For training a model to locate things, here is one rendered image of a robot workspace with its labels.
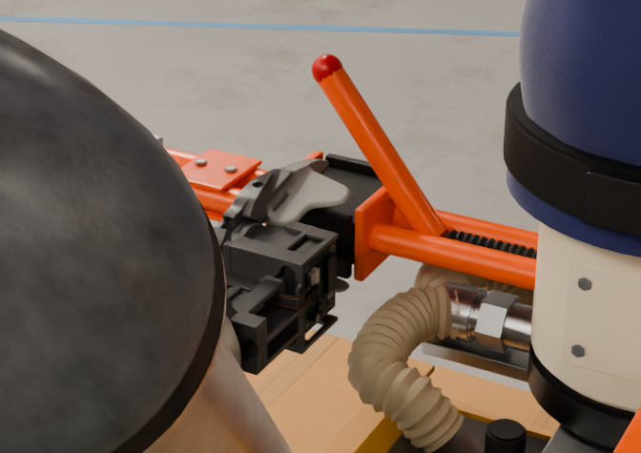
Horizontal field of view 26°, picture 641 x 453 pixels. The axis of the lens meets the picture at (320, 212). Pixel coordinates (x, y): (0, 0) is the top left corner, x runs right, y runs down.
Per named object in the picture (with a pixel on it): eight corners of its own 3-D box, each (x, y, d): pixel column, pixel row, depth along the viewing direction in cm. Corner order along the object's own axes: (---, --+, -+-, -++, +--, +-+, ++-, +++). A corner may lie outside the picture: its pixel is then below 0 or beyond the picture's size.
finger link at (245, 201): (301, 206, 103) (243, 282, 98) (281, 201, 104) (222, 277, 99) (293, 157, 100) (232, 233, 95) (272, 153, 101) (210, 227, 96)
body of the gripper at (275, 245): (342, 319, 100) (255, 403, 90) (240, 290, 103) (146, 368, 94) (342, 224, 96) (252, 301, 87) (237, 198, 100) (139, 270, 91)
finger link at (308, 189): (380, 176, 104) (322, 256, 99) (311, 161, 107) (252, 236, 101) (376, 144, 102) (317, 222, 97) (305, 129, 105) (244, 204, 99)
